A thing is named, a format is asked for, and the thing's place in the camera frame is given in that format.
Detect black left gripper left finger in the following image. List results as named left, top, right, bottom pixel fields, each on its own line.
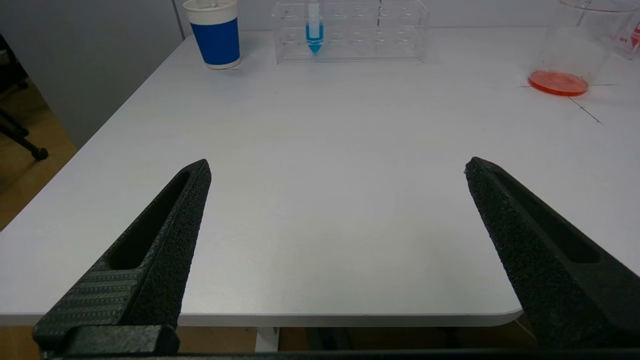
left=32, top=158, right=213, bottom=359

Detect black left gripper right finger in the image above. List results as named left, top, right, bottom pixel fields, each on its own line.
left=463, top=156, right=640, bottom=352

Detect clear glass beaker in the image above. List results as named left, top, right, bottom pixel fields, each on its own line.
left=528, top=0, right=640, bottom=98

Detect clear acrylic test tube rack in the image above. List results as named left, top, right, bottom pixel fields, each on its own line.
left=272, top=0, right=430, bottom=65
left=612, top=19, right=640, bottom=62

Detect test tube with blue pigment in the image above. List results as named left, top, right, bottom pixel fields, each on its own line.
left=304, top=0, right=325, bottom=55

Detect white table leg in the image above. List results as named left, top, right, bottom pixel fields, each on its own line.
left=254, top=326, right=281, bottom=353

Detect black tripod stand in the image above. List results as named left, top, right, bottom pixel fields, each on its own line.
left=0, top=34, right=50, bottom=162

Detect white paper cup blue sleeve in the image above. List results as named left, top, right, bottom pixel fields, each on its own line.
left=182, top=0, right=242, bottom=70

